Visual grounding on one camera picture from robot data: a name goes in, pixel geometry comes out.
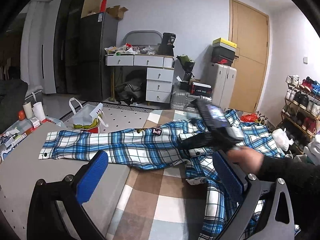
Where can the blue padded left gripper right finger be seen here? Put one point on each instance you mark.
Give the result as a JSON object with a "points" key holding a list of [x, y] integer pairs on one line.
{"points": [[231, 175]]}

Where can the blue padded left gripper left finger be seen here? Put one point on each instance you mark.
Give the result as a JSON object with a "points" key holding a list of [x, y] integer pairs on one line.
{"points": [[89, 175]]}

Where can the blue white plaid shirt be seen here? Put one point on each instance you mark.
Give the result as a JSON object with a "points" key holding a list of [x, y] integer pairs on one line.
{"points": [[153, 146]]}

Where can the black sleeved right forearm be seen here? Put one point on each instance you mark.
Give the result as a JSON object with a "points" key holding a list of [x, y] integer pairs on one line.
{"points": [[302, 181]]}

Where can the stack of folded clothes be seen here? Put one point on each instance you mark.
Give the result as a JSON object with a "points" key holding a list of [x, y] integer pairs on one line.
{"points": [[312, 150]]}

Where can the person's right hand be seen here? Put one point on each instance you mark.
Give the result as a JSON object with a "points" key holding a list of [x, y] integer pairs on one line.
{"points": [[249, 160]]}

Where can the red plastic bag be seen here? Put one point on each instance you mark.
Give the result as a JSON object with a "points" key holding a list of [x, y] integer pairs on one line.
{"points": [[249, 117]]}

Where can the black box on suitcase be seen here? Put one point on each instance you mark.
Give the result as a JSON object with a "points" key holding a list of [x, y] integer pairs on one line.
{"points": [[201, 89]]}

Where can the silver flat suitcase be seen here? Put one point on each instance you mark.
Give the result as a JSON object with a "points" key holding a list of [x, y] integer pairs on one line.
{"points": [[181, 100]]}

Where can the white plastic bag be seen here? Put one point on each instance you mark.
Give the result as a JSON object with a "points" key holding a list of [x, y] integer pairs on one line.
{"points": [[281, 139]]}

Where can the white shopping bag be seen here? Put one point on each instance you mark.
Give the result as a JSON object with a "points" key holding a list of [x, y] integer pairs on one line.
{"points": [[88, 116]]}

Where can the checkered bed blanket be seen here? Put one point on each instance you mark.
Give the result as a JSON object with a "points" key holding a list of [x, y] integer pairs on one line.
{"points": [[182, 201]]}

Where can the dark flower bouquet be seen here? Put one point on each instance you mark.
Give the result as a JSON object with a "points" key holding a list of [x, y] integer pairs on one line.
{"points": [[187, 64]]}

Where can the black red shoe box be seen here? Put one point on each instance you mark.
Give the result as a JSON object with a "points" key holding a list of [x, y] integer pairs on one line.
{"points": [[222, 55]]}

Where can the wooden shoe rack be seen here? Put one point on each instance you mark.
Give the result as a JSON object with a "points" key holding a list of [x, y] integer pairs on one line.
{"points": [[301, 109]]}

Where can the white drawer desk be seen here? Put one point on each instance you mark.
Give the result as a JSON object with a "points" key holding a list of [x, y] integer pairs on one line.
{"points": [[159, 73]]}

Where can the yellow lid shoe box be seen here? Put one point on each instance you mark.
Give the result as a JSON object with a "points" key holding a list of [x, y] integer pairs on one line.
{"points": [[221, 42]]}

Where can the black bag on desk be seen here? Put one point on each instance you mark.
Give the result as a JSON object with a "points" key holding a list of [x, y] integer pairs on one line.
{"points": [[167, 44]]}

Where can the grey chair back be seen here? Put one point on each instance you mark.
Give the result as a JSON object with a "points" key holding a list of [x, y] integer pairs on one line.
{"points": [[143, 38]]}

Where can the wooden door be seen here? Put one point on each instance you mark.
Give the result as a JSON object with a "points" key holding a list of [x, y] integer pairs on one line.
{"points": [[249, 28]]}

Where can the black refrigerator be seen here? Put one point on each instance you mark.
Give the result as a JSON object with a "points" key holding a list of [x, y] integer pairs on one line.
{"points": [[79, 55]]}

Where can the cardboard box on fridge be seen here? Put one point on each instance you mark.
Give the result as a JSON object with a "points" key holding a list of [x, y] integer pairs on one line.
{"points": [[91, 7]]}

